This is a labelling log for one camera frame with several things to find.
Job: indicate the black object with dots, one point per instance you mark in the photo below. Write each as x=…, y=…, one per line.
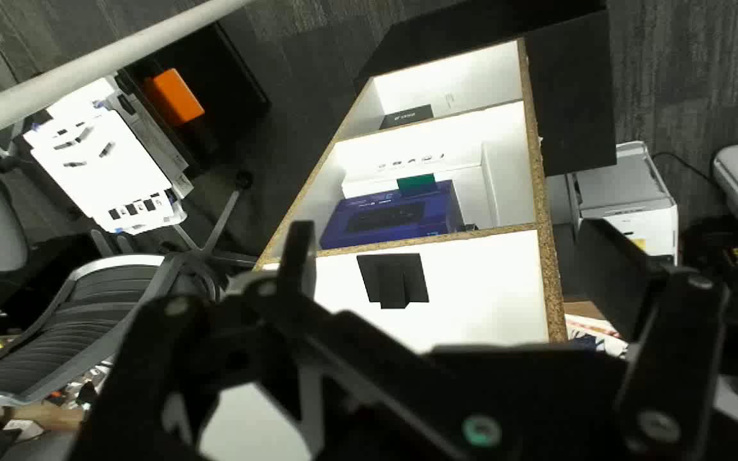
x=393, y=277

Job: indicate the grey mesh office chair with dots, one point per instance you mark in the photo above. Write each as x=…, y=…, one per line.
x=62, y=330

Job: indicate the orange block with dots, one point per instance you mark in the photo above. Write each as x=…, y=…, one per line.
x=175, y=93

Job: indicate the white device with orange button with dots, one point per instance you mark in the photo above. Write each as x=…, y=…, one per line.
x=103, y=158

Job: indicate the small green object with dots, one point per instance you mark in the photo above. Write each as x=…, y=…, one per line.
x=416, y=182

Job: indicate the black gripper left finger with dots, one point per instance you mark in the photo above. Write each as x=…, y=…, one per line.
x=298, y=258

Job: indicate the white particleboard shelf unit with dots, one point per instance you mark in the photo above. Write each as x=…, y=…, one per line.
x=463, y=282

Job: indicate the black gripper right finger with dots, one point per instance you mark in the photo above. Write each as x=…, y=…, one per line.
x=674, y=359

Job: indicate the white box under blue box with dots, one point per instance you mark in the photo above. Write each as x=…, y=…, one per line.
x=369, y=182

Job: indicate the small black box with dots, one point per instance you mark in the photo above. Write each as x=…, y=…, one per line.
x=407, y=117

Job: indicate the white computer case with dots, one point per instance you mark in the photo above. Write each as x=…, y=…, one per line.
x=630, y=197

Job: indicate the white slanted pole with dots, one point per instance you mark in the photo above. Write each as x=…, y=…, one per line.
x=70, y=74

